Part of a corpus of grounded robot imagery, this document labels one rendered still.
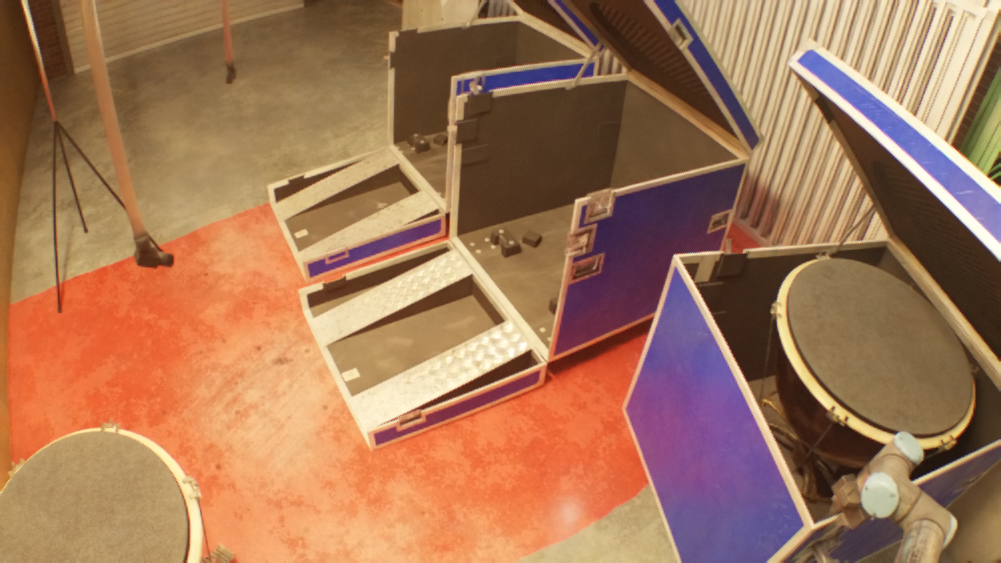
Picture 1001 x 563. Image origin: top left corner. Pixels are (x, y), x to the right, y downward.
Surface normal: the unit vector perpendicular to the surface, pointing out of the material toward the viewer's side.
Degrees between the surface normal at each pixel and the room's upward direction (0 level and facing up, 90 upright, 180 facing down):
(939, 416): 0
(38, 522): 0
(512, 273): 0
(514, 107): 90
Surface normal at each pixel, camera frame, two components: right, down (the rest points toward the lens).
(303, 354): 0.06, -0.75
